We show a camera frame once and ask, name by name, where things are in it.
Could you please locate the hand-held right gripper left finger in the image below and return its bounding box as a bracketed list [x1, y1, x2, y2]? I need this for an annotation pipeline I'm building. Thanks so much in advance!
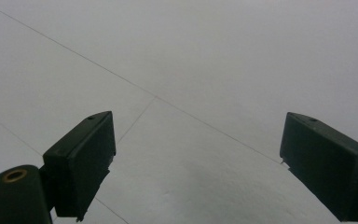
[42, 110, 117, 223]

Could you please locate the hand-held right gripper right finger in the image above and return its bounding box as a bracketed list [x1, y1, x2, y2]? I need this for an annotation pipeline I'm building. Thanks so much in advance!
[279, 111, 358, 224]

